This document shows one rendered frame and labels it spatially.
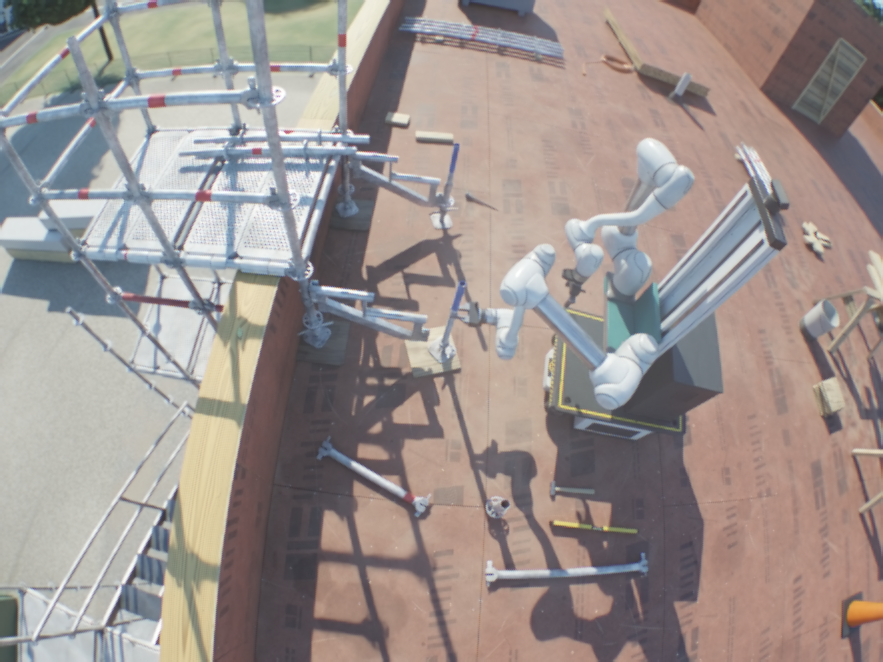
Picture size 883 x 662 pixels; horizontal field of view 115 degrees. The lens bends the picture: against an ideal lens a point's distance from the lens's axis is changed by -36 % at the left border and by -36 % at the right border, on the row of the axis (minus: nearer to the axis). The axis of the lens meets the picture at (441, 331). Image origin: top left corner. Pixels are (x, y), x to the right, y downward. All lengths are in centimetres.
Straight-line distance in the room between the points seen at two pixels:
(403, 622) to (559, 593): 90
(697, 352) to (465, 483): 148
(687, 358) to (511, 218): 188
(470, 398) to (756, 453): 234
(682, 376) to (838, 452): 280
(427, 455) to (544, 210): 222
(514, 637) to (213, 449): 188
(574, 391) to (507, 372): 50
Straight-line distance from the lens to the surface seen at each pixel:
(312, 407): 267
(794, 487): 411
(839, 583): 466
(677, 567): 316
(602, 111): 550
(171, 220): 267
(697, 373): 240
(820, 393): 469
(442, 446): 261
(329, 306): 243
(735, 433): 367
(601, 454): 291
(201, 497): 198
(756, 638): 379
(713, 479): 342
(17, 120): 227
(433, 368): 273
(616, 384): 189
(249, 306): 221
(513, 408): 277
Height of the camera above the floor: 252
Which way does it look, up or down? 62 degrees down
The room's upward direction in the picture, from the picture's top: 16 degrees clockwise
